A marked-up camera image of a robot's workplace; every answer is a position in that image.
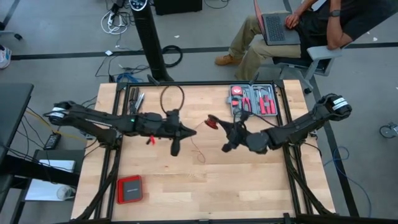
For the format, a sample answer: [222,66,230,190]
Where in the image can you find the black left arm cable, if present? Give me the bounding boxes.
[159,84,185,114]

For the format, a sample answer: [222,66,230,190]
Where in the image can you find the grey laptop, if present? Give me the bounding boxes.
[253,0,302,47]

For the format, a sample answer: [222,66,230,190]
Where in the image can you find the black chair base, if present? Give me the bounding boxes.
[0,21,24,41]

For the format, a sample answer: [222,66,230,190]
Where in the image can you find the black coiled floor cable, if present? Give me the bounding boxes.
[161,45,183,68]

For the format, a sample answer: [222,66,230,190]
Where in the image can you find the clear plastic cup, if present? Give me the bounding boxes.
[56,185,76,201]

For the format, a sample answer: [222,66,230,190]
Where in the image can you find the black silver wire stripper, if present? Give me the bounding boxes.
[133,91,146,113]

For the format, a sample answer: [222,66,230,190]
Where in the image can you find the grey caster wheel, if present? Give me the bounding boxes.
[379,122,398,139]

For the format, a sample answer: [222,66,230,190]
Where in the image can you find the black tower fan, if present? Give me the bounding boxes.
[129,0,175,84]

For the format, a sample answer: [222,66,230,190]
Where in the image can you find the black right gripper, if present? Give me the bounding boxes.
[216,111,252,152]

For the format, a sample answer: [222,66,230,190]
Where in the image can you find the yellow cable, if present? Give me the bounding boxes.
[24,108,88,144]

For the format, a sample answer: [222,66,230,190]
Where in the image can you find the grey tool kit case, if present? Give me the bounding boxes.
[226,83,279,118]

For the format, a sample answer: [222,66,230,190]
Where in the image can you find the blue floor cable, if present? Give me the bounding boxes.
[116,72,144,84]
[323,145,373,218]

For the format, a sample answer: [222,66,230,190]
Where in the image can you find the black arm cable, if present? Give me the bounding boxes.
[233,108,280,129]
[159,84,185,114]

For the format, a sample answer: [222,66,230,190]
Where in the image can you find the tan boot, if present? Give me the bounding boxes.
[214,54,243,67]

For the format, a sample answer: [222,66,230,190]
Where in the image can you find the grey hammer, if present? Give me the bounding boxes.
[252,86,265,114]

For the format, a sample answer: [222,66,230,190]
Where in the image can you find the black desk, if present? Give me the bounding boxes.
[0,83,34,162]

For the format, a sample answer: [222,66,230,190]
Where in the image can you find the red-rimmed black box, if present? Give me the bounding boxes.
[116,174,144,205]

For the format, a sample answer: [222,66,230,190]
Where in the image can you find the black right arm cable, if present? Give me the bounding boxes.
[233,108,280,129]

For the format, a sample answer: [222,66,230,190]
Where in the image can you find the red-handled screwdriver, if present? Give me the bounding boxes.
[267,96,277,114]
[259,95,269,115]

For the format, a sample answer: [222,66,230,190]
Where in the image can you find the person's right hand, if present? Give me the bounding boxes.
[285,12,301,30]

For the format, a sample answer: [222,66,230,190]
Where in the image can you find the person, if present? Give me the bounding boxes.
[214,0,398,82]

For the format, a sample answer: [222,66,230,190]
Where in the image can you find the white sneaker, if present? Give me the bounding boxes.
[0,44,12,70]

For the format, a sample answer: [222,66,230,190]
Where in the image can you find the black pliers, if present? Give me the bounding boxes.
[128,86,140,115]

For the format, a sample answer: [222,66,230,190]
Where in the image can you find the black floor box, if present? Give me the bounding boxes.
[153,0,203,16]

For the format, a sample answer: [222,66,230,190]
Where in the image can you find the black side stand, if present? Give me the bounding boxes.
[0,149,86,224]

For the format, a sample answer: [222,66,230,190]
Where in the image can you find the white paper sheet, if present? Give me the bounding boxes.
[24,159,76,202]

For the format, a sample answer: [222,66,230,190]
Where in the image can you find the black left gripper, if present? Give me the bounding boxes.
[162,108,197,157]

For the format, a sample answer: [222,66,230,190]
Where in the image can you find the black power adapter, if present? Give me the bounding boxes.
[43,133,62,151]

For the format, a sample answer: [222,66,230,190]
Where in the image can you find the white power strip cables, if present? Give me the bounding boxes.
[100,8,129,35]

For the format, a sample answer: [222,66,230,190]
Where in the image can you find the thin red wire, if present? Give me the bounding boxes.
[188,120,208,165]

